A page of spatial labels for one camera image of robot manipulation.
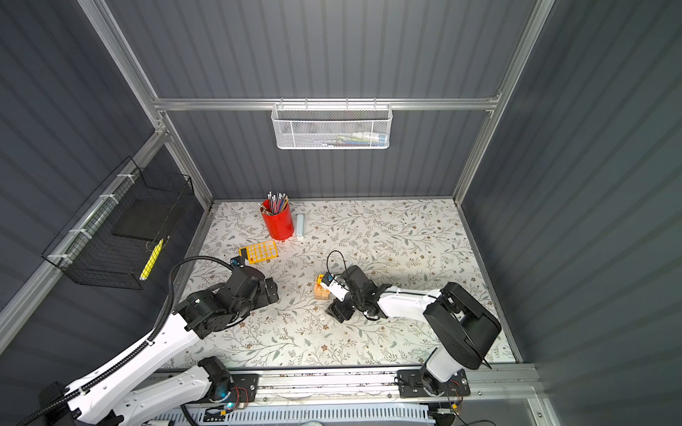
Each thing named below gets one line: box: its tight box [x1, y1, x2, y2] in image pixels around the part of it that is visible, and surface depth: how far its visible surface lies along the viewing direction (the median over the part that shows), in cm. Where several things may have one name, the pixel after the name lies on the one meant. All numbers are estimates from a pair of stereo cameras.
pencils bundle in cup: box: [257, 189, 290, 216], surface depth 104 cm
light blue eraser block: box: [295, 213, 305, 238], surface depth 110 cm
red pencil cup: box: [260, 201, 294, 241], surface depth 105 cm
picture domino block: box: [313, 284, 331, 300], surface depth 91 cm
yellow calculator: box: [237, 240, 280, 265], surface depth 104 cm
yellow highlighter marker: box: [139, 237, 165, 281], surface depth 70 cm
